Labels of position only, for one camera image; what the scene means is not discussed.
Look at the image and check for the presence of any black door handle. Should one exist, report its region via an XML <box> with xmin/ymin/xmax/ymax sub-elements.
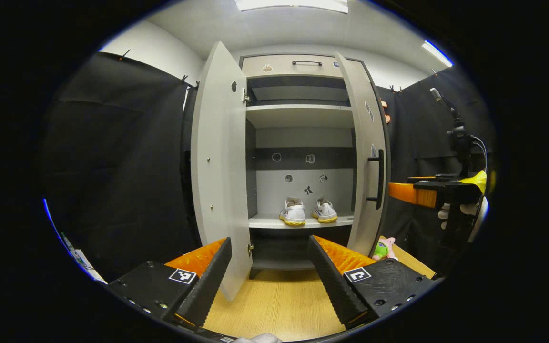
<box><xmin>367</xmin><ymin>149</ymin><xmax>385</xmax><ymax>210</ymax></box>

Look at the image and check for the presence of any grey shoe cabinet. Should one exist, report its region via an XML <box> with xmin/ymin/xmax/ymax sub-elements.
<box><xmin>240</xmin><ymin>53</ymin><xmax>389</xmax><ymax>279</ymax></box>

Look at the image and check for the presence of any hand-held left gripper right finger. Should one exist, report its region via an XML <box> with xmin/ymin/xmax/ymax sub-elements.
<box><xmin>307</xmin><ymin>235</ymin><xmax>436</xmax><ymax>330</ymax></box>

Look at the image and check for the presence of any beige cabinet drawer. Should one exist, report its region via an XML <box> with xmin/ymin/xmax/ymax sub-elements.
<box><xmin>242</xmin><ymin>54</ymin><xmax>344</xmax><ymax>79</ymax></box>

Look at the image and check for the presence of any white shoe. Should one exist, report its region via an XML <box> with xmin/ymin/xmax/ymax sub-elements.
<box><xmin>279</xmin><ymin>197</ymin><xmax>306</xmax><ymax>227</ymax></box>
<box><xmin>312</xmin><ymin>196</ymin><xmax>338</xmax><ymax>224</ymax></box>

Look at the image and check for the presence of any ceiling light panel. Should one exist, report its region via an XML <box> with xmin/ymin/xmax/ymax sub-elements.
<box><xmin>422</xmin><ymin>40</ymin><xmax>452</xmax><ymax>67</ymax></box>
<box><xmin>234</xmin><ymin>0</ymin><xmax>349</xmax><ymax>14</ymax></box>

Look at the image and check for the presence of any pink green plush toy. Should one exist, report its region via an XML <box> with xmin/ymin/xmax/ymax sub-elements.
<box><xmin>372</xmin><ymin>237</ymin><xmax>397</xmax><ymax>262</ymax></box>

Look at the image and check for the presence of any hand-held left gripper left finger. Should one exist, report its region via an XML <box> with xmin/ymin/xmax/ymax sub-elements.
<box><xmin>107</xmin><ymin>237</ymin><xmax>233</xmax><ymax>329</ymax></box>

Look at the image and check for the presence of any grey shoe cabinet door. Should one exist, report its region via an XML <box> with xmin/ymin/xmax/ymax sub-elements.
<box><xmin>190</xmin><ymin>41</ymin><xmax>254</xmax><ymax>302</ymax></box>
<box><xmin>334</xmin><ymin>51</ymin><xmax>392</xmax><ymax>258</ymax></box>

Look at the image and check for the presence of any black backdrop cloth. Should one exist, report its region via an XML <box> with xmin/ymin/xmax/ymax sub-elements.
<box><xmin>41</xmin><ymin>51</ymin><xmax>494</xmax><ymax>282</ymax></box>

